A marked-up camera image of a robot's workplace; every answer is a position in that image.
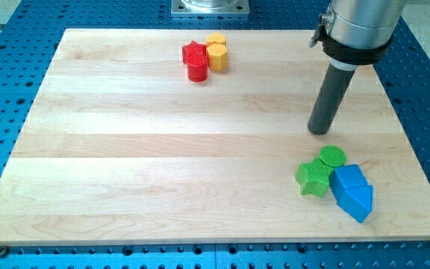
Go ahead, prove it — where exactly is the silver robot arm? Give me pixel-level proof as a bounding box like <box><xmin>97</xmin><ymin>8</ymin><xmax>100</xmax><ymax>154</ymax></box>
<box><xmin>309</xmin><ymin>0</ymin><xmax>406</xmax><ymax>72</ymax></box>

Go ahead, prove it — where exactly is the red cylinder block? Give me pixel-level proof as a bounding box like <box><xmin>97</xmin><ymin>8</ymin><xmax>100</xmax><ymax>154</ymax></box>
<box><xmin>187</xmin><ymin>54</ymin><xmax>208</xmax><ymax>82</ymax></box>

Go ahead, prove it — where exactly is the wooden board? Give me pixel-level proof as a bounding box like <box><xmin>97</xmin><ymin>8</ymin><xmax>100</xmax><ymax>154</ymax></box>
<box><xmin>0</xmin><ymin>29</ymin><xmax>430</xmax><ymax>246</ymax></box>

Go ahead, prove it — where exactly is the yellow front hexagon block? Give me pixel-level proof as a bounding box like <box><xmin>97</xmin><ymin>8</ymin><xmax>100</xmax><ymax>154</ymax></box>
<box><xmin>207</xmin><ymin>43</ymin><xmax>228</xmax><ymax>71</ymax></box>

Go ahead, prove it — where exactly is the red star block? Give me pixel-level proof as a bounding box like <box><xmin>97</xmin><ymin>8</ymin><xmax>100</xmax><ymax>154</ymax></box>
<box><xmin>181</xmin><ymin>41</ymin><xmax>206</xmax><ymax>64</ymax></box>

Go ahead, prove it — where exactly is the green star block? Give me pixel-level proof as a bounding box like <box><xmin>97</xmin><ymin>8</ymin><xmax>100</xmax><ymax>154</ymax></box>
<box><xmin>295</xmin><ymin>158</ymin><xmax>334</xmax><ymax>198</ymax></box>

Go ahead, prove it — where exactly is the green cylinder block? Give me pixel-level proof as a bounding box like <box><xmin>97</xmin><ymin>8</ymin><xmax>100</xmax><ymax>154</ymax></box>
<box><xmin>319</xmin><ymin>145</ymin><xmax>347</xmax><ymax>167</ymax></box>

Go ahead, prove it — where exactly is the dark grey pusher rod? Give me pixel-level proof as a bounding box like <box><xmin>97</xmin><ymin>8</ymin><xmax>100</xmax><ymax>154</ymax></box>
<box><xmin>308</xmin><ymin>64</ymin><xmax>355</xmax><ymax>135</ymax></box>

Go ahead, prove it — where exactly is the blue cube block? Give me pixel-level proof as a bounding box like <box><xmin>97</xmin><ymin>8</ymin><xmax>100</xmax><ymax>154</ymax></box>
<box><xmin>329</xmin><ymin>164</ymin><xmax>368</xmax><ymax>200</ymax></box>

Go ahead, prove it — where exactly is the blue triangle block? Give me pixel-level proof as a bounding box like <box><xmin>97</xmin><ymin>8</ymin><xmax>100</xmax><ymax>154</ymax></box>
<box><xmin>337</xmin><ymin>185</ymin><xmax>373</xmax><ymax>223</ymax></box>

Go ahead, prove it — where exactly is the blue perforated table plate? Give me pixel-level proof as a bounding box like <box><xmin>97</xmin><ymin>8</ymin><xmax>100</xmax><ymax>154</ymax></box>
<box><xmin>0</xmin><ymin>0</ymin><xmax>430</xmax><ymax>268</ymax></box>

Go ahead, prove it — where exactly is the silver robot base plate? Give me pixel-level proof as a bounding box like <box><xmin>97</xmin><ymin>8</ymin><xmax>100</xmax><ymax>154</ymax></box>
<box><xmin>171</xmin><ymin>0</ymin><xmax>250</xmax><ymax>16</ymax></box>

